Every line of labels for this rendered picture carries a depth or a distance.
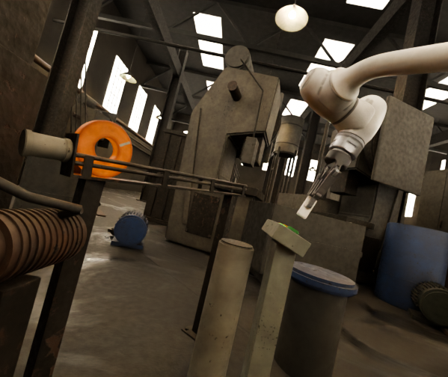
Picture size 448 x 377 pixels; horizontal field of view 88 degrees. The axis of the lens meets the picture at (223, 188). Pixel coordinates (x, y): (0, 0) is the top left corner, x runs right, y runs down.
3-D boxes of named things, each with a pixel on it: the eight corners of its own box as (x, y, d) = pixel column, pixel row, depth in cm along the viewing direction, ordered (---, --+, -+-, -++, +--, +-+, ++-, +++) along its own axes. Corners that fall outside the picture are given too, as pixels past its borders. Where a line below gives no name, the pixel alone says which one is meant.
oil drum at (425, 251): (396, 310, 231) (412, 223, 237) (362, 288, 291) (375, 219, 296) (456, 325, 229) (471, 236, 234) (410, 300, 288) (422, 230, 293)
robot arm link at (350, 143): (345, 128, 70) (334, 144, 70) (371, 144, 70) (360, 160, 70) (331, 137, 80) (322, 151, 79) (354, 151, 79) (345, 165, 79)
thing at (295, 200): (288, 250, 473) (299, 198, 480) (327, 268, 369) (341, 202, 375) (265, 246, 457) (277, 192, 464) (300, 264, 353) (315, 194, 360)
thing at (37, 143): (16, 154, 53) (20, 129, 52) (62, 161, 60) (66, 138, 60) (22, 156, 49) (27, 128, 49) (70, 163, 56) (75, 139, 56)
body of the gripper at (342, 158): (325, 151, 79) (310, 173, 79) (336, 145, 70) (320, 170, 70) (344, 163, 78) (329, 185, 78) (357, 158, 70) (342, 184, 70)
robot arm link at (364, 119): (350, 151, 81) (322, 129, 79) (373, 114, 82) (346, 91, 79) (375, 147, 70) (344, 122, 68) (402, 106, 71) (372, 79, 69)
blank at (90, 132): (84, 185, 63) (90, 186, 61) (60, 127, 57) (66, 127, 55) (132, 164, 74) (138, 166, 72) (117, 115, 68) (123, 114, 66)
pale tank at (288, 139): (256, 229, 837) (283, 111, 865) (254, 227, 928) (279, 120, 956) (282, 235, 833) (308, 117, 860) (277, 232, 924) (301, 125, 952)
